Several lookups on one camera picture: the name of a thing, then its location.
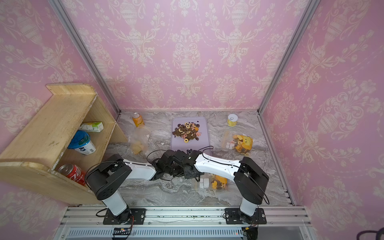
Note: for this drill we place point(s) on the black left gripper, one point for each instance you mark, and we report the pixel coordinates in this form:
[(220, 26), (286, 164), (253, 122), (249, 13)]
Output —
[(181, 173)]

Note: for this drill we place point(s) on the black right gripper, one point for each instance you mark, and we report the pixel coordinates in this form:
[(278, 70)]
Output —
[(186, 175)]

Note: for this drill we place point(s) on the ziploc bag with yellow chick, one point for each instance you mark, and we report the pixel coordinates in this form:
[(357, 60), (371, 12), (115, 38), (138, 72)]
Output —
[(210, 182)]

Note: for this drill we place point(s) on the clear ziploc bag of cookies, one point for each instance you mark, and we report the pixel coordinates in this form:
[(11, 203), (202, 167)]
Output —
[(140, 139)]

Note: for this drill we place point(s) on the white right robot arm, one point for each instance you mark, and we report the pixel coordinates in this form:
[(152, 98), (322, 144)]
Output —
[(249, 178)]

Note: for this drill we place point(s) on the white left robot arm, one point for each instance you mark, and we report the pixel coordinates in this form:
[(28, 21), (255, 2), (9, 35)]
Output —
[(106, 178)]

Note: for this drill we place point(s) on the pile of assorted cookies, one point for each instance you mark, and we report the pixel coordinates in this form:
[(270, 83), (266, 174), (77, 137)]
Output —
[(188, 131)]

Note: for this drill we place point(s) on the lilac plastic tray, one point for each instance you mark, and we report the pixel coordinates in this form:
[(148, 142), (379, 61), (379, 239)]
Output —
[(204, 141)]

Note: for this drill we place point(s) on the orange Schweppes soda can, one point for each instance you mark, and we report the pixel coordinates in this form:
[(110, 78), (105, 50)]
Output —
[(138, 119)]

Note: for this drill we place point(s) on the yellow tin can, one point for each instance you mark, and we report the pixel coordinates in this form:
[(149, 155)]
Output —
[(232, 120)]

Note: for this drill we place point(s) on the green white carton box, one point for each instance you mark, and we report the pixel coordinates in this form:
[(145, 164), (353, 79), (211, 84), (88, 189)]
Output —
[(91, 127)]

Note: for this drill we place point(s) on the blue lid white tub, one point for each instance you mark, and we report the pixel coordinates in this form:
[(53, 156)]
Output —
[(81, 143)]

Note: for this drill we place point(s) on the red soda can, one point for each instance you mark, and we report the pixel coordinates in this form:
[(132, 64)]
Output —
[(74, 173)]

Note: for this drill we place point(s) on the wooden shelf unit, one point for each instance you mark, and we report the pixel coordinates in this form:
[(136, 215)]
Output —
[(32, 160)]

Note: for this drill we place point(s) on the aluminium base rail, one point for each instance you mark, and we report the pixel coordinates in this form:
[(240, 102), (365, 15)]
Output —
[(186, 223)]

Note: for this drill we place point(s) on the aluminium frame post left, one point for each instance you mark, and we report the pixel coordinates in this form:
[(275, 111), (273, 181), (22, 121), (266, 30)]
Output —
[(74, 34)]

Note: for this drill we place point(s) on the aluminium frame post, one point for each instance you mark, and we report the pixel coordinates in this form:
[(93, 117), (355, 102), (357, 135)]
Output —
[(74, 34), (291, 48)]

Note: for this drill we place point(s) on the aluminium frame post right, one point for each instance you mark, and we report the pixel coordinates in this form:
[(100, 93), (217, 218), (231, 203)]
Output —
[(291, 48)]

